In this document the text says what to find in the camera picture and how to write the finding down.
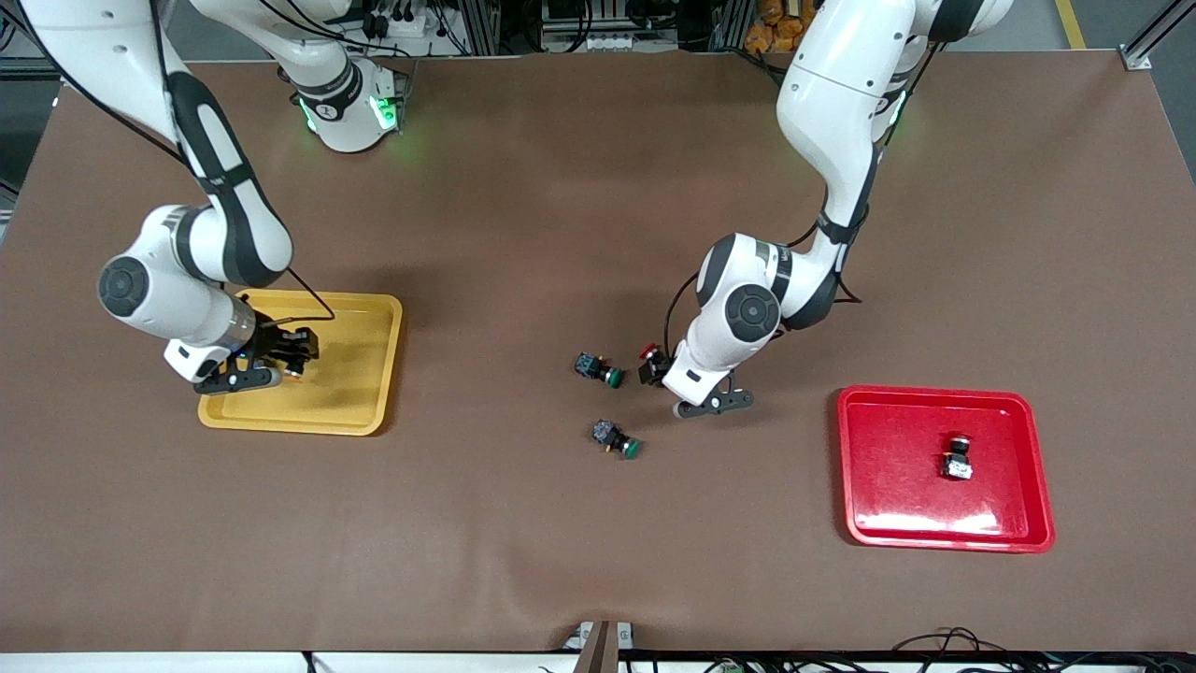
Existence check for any grey metal table clamp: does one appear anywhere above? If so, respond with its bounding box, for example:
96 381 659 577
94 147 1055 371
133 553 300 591
563 620 636 673

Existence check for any black cable bundle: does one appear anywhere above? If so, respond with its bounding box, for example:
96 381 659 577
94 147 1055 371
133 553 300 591
701 626 1196 673

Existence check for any aluminium frame post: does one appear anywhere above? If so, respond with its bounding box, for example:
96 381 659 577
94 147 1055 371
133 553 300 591
1119 0 1196 72
0 0 62 85

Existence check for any orange packets pile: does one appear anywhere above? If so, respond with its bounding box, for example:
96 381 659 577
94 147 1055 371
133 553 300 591
745 0 823 53

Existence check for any green push button switch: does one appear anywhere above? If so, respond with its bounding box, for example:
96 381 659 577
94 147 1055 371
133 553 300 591
573 351 626 389
591 420 643 461

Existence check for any red plastic tray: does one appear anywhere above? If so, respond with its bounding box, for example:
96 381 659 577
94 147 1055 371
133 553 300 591
836 385 1057 554

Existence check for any yellow plastic tray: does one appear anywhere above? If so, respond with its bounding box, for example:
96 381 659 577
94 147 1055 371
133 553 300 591
197 289 404 437

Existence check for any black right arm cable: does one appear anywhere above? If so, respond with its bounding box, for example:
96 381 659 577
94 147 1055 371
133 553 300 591
19 0 337 325

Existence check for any brown table mat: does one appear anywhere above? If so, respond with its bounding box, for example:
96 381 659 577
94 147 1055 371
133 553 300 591
0 51 1196 655

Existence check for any black background equipment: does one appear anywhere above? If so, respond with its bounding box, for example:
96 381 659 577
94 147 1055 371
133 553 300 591
500 0 748 54

